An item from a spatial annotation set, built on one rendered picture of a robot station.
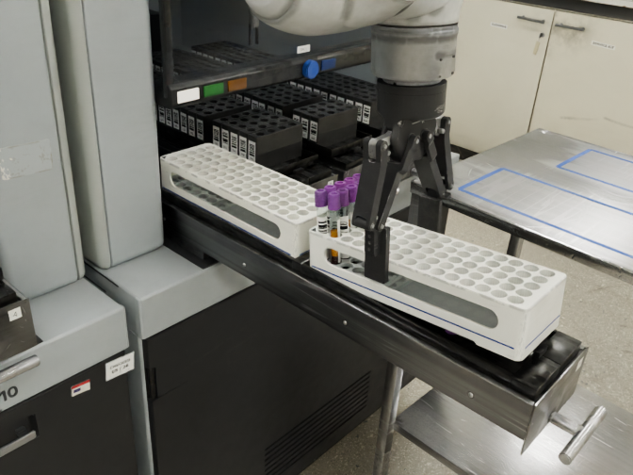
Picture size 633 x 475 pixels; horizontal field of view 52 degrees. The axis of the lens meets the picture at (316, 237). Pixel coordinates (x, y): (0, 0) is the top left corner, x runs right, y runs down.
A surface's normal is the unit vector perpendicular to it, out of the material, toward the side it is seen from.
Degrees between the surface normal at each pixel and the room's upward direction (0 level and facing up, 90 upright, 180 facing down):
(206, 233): 90
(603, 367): 0
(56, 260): 90
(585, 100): 90
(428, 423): 0
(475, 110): 90
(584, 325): 0
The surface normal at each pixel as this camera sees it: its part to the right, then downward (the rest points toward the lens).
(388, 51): -0.67, 0.33
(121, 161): 0.74, 0.36
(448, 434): 0.06, -0.87
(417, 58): -0.07, 0.43
